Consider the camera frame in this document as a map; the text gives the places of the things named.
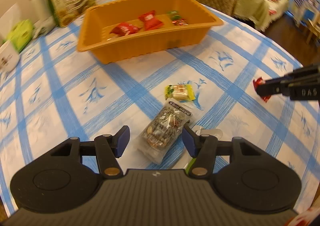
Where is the dark red candy packet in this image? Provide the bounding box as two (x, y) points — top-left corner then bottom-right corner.
(253, 77), (271, 103)

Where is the mixed nuts clear packet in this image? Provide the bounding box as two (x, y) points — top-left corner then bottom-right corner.
(135, 99), (194, 164)

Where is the blue checkered tablecloth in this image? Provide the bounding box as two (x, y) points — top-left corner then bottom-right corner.
(1, 13), (319, 215)

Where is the yellow green snack bar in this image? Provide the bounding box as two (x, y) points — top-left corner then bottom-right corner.
(164, 84), (195, 101)

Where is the sofa with green cover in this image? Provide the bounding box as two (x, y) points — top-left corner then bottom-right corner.
(233, 0), (290, 32)

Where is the red snack packet left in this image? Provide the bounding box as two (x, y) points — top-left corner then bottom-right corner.
(110, 22), (140, 37)

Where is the red snack packet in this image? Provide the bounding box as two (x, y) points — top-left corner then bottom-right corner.
(138, 10), (164, 31)
(110, 22), (140, 37)

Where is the orange plastic tray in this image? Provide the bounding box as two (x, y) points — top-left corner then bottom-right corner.
(77, 0), (223, 64)

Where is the green candy packet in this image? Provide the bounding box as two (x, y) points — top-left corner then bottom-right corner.
(167, 10), (182, 21)

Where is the red snack packet middle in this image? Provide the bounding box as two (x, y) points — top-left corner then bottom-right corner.
(138, 10), (164, 31)

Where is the white mug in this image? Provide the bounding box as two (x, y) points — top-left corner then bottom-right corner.
(0, 40), (20, 72)

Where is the grey crumpled cloth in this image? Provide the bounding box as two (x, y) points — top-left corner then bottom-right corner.
(33, 16), (56, 39)

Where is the green tissue pack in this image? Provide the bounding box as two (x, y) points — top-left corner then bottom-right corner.
(0, 4), (34, 53)

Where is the white thermos bottle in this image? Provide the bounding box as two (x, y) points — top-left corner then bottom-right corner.
(30, 0), (52, 22)

